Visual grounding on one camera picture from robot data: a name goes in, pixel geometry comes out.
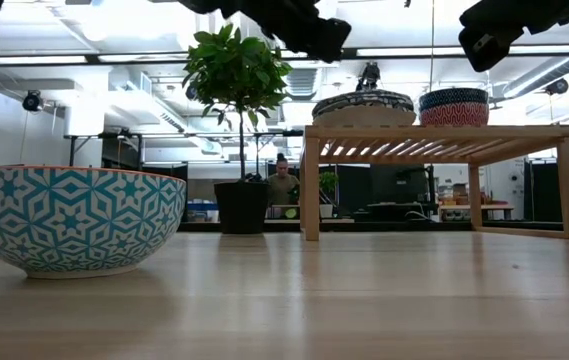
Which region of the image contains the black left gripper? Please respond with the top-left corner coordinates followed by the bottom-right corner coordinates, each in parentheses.
top-left (236, 0), bottom-right (353, 64)

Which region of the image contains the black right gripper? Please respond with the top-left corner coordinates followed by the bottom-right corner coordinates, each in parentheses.
top-left (458, 0), bottom-right (565, 74)

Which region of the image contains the navy bowl with yellow inside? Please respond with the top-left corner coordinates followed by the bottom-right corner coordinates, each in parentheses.
top-left (418, 87), bottom-right (490, 112)

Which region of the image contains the teal bowl with orange inside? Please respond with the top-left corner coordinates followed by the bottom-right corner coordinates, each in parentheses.
top-left (0, 164), bottom-right (188, 280)

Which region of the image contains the wooden slatted shelf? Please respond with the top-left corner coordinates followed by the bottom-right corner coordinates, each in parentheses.
top-left (299, 123), bottom-right (569, 242)

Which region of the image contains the dark hanging ceiling device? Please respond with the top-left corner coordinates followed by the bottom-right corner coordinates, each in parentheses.
top-left (355, 60), bottom-right (383, 93)

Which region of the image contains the wide blue white patterned bowl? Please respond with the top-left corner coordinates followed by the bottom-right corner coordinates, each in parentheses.
top-left (311, 88), bottom-right (418, 127)

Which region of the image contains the ceiling light strip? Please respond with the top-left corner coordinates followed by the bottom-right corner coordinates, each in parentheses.
top-left (356, 46), bottom-right (480, 58)
top-left (0, 53), bottom-right (89, 66)

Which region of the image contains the red patterned bowl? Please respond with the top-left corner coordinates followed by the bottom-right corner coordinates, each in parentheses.
top-left (418, 102), bottom-right (490, 127)

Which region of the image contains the black ceiling spot lamp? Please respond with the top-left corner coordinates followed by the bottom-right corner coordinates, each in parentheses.
top-left (544, 77), bottom-right (569, 96)
top-left (21, 89), bottom-right (45, 113)

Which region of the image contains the green leafy potted tree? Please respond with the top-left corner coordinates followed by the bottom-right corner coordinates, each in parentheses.
top-left (182, 22), bottom-right (294, 182)

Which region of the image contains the small green plant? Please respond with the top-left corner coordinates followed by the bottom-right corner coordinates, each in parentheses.
top-left (318, 170), bottom-right (340, 205)

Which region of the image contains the person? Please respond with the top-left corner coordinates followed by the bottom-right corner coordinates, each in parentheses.
top-left (266, 152), bottom-right (301, 220)

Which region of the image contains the wooden background table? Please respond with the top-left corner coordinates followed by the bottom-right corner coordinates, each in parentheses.
top-left (437, 202), bottom-right (515, 222)

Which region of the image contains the black plant pot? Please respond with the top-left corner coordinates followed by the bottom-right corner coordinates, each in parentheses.
top-left (213, 179), bottom-right (272, 235)

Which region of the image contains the round corrugated silver duct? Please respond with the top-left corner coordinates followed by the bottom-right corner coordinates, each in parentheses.
top-left (501, 53), bottom-right (569, 100)

